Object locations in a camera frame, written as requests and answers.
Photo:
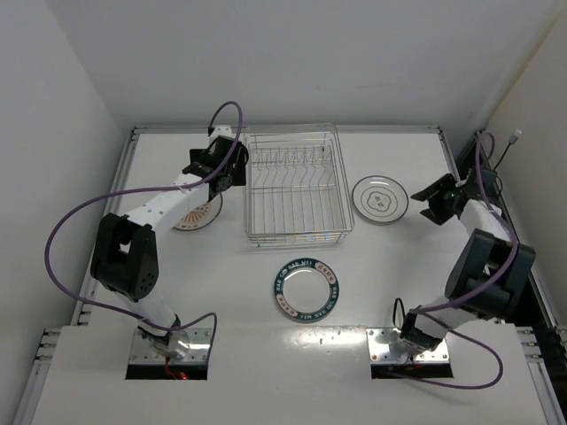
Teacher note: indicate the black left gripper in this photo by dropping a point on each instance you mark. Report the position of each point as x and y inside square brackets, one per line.
[239, 164]

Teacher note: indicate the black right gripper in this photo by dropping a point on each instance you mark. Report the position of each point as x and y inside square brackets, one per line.
[441, 204]

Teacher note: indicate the white plate thin green rim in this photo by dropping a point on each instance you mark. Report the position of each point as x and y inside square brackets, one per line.
[379, 199]

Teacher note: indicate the white plate wide green band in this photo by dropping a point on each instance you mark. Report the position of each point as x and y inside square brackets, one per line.
[306, 290]

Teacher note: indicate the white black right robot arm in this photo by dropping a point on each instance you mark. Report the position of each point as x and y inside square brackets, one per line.
[489, 277]

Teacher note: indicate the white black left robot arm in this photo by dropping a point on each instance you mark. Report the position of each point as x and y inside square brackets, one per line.
[125, 258]

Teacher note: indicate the white plate orange sunburst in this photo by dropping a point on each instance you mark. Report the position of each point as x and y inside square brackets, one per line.
[202, 216]

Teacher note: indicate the metal wire dish rack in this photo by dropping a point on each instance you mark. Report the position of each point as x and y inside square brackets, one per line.
[296, 190]

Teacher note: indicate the black cable white plug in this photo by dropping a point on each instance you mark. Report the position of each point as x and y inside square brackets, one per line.
[511, 142]

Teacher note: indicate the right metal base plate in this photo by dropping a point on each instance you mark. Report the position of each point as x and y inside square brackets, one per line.
[387, 349]

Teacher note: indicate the metal base plate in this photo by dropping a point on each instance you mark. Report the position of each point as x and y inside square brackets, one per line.
[387, 349]
[188, 347]

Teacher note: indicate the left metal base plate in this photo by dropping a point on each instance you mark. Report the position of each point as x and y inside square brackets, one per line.
[188, 347]

